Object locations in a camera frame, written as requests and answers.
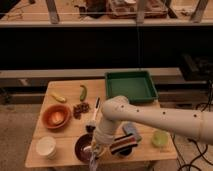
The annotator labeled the striped brown white towel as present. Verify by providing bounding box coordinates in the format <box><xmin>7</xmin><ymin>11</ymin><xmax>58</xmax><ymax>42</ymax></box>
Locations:
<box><xmin>109</xmin><ymin>134</ymin><xmax>138</xmax><ymax>155</ymax></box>

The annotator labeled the white cup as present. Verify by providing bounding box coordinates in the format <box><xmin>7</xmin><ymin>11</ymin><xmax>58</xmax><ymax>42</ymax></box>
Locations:
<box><xmin>36</xmin><ymin>136</ymin><xmax>56</xmax><ymax>159</ymax></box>

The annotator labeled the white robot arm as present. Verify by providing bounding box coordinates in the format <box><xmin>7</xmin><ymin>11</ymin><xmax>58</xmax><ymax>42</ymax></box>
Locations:
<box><xmin>92</xmin><ymin>96</ymin><xmax>213</xmax><ymax>156</ymax></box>

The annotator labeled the orange bowl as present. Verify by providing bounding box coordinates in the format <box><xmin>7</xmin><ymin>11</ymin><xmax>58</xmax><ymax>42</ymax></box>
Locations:
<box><xmin>42</xmin><ymin>105</ymin><xmax>71</xmax><ymax>129</ymax></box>

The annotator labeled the orange fruit in bowl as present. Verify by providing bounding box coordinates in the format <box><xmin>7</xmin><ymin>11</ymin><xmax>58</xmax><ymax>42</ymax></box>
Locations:
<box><xmin>51</xmin><ymin>112</ymin><xmax>64</xmax><ymax>125</ymax></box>

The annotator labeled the green pepper toy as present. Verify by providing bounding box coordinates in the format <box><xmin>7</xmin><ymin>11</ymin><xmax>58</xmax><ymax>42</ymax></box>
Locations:
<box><xmin>80</xmin><ymin>85</ymin><xmax>87</xmax><ymax>102</ymax></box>

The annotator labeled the black white dish brush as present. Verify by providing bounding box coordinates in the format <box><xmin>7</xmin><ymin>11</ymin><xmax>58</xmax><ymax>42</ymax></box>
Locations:
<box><xmin>86</xmin><ymin>98</ymin><xmax>100</xmax><ymax>133</ymax></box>

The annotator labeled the green tray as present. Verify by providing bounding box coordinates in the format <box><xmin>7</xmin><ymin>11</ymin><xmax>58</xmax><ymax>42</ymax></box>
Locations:
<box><xmin>105</xmin><ymin>71</ymin><xmax>158</xmax><ymax>104</ymax></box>

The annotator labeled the green small cup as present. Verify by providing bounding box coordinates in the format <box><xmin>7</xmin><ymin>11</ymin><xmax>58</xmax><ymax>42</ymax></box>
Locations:
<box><xmin>151</xmin><ymin>130</ymin><xmax>168</xmax><ymax>148</ymax></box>

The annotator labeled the brown grape bunch toy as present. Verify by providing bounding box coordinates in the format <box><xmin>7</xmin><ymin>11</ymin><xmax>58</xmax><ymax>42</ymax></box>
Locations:
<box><xmin>73</xmin><ymin>102</ymin><xmax>90</xmax><ymax>119</ymax></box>

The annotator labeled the yellow banana toy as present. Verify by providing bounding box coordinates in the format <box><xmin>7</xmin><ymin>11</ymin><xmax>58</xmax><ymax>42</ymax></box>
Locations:
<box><xmin>51</xmin><ymin>93</ymin><xmax>67</xmax><ymax>103</ymax></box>

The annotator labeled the blue sponge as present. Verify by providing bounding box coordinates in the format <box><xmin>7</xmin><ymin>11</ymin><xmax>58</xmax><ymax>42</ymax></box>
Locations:
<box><xmin>122</xmin><ymin>122</ymin><xmax>142</xmax><ymax>142</ymax></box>

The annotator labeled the black cable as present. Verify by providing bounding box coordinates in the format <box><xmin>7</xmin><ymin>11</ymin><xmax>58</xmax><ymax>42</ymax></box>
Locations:
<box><xmin>170</xmin><ymin>133</ymin><xmax>213</xmax><ymax>171</ymax></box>

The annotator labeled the purple bowl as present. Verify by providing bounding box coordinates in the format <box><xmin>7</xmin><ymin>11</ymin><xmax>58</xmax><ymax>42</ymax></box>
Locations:
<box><xmin>75</xmin><ymin>134</ymin><xmax>92</xmax><ymax>164</ymax></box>

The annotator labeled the black small bowl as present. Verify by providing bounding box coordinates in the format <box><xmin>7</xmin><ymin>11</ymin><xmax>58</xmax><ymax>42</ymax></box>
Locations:
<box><xmin>118</xmin><ymin>148</ymin><xmax>132</xmax><ymax>158</ymax></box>

